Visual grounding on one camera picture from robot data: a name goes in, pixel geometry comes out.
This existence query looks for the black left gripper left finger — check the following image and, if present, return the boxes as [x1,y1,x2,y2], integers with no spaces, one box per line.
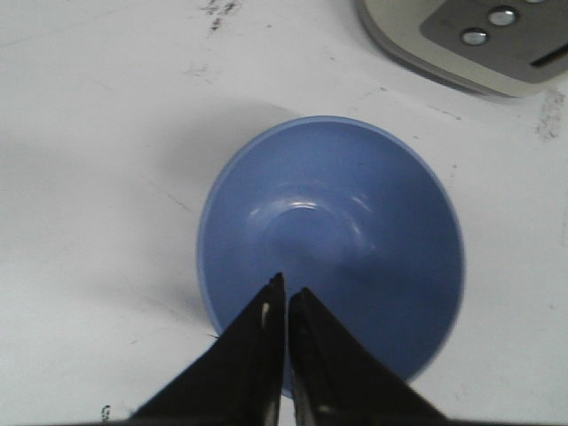
[128,272,285,425]

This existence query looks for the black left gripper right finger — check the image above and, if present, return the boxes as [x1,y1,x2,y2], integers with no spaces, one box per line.
[288,288,448,425]

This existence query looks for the blue plastic bowl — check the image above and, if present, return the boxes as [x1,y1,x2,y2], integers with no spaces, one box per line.
[197,116,466,380]

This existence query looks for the cream two-slot toaster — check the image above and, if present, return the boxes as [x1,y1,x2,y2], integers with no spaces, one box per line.
[356,1,567,98]

